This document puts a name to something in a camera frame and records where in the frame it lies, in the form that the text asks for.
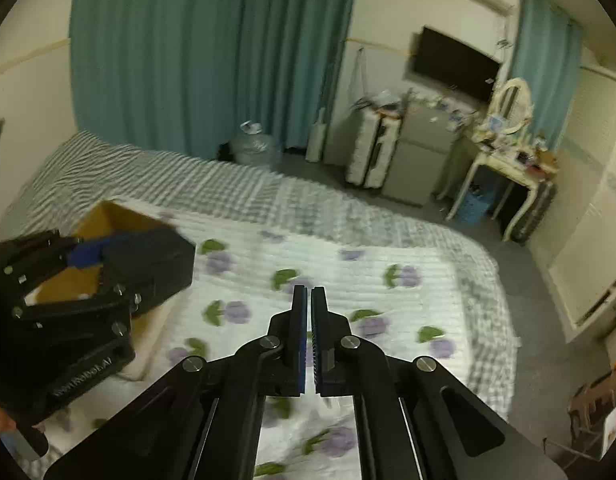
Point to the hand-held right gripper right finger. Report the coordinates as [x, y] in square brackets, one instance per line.
[317, 340]

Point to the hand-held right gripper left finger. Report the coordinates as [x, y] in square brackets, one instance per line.
[300, 340]

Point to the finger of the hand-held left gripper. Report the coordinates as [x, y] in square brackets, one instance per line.
[88, 307]
[33, 255]

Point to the brown cardboard box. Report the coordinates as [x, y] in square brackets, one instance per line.
[63, 285]

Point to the white floral quilt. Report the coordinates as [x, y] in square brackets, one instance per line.
[268, 255]

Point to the grey checked bedsheet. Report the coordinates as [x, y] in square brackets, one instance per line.
[188, 180]

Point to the white ribbed suitcase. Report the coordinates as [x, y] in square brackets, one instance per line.
[370, 150]

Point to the white flat mop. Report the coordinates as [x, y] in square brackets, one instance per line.
[315, 142]

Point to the clear water jug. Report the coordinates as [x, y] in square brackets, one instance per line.
[255, 147]

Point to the blue plastic basket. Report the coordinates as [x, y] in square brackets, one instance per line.
[472, 209]

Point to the grey small refrigerator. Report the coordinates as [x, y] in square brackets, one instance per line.
[420, 155]

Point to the teal curtain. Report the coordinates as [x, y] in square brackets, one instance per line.
[303, 50]
[542, 55]
[158, 50]

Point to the white dressing table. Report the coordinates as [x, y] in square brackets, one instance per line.
[502, 165]

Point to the dark suitcase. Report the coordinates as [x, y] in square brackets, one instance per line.
[536, 210]

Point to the cardboard box on floor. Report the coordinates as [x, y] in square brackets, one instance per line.
[595, 405]

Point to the brown boxes on dressing table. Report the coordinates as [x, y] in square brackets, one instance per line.
[545, 157]

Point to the white oval vanity mirror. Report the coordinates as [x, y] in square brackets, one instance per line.
[510, 105]

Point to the white louvred wardrobe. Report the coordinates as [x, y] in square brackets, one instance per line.
[592, 200]

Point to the black wall television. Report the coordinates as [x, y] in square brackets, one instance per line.
[455, 65]

